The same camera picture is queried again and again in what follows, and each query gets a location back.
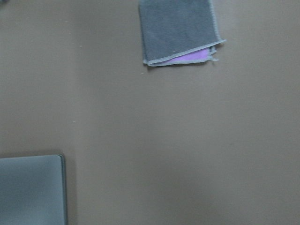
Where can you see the grey laptop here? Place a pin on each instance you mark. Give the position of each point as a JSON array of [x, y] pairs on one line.
[[33, 190]]

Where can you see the folded grey cloth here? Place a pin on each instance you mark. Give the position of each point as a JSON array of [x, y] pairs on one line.
[[178, 32]]

